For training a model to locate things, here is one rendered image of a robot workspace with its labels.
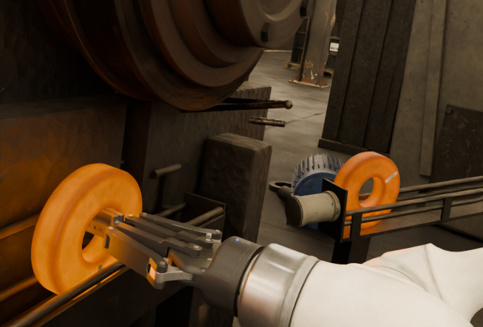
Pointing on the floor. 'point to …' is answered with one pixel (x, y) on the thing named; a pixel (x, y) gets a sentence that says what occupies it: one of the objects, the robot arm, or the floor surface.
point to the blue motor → (314, 177)
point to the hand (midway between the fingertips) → (93, 218)
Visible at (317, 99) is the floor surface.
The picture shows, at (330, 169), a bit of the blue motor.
